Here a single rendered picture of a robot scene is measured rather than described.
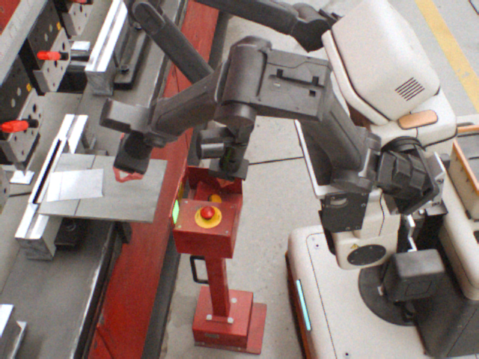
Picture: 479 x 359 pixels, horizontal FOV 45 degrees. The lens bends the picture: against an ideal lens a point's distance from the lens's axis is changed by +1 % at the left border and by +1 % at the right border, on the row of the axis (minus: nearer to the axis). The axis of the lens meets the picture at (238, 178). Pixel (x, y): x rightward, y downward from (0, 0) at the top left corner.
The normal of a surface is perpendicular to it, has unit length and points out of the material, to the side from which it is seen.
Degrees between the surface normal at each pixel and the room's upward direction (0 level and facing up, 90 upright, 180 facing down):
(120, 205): 0
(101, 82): 90
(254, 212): 0
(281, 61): 29
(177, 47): 76
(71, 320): 0
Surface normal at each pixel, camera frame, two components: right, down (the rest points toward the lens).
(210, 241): -0.15, 0.78
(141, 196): -0.04, -0.62
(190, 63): 0.34, 0.55
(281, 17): 0.15, 0.50
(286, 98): 0.00, -0.16
